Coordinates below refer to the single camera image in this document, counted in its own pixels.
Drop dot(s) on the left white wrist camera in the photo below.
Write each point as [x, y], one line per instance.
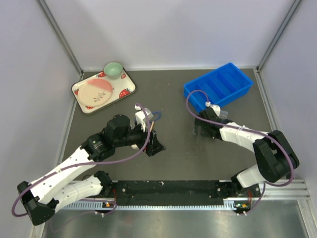
[144, 125]

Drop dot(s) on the blue plastic divided bin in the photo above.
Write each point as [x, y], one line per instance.
[220, 86]

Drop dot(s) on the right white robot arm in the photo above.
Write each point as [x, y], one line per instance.
[272, 150]

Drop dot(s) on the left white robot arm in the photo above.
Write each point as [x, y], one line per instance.
[43, 197]

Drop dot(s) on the clear acrylic tube rack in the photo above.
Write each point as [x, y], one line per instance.
[223, 114]

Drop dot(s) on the strawberry pattern tray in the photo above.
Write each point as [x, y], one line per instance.
[122, 87]

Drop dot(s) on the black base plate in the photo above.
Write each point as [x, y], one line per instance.
[171, 192]

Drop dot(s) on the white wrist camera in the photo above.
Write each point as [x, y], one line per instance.
[144, 125]
[215, 108]

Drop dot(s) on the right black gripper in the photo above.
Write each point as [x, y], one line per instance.
[198, 122]

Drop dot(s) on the blue rimmed safety goggles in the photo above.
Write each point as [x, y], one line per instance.
[157, 114]

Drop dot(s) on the pink cream plate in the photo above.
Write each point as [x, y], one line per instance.
[95, 92]

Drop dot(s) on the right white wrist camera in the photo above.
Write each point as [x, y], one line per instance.
[215, 108]

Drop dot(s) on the beige crumpled glove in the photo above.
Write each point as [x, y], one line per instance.
[135, 147]

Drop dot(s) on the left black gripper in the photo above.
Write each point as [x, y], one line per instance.
[154, 146]

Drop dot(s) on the grey slotted cable duct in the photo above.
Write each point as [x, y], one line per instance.
[105, 206]

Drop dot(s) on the green ceramic bowl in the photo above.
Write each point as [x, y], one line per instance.
[113, 70]

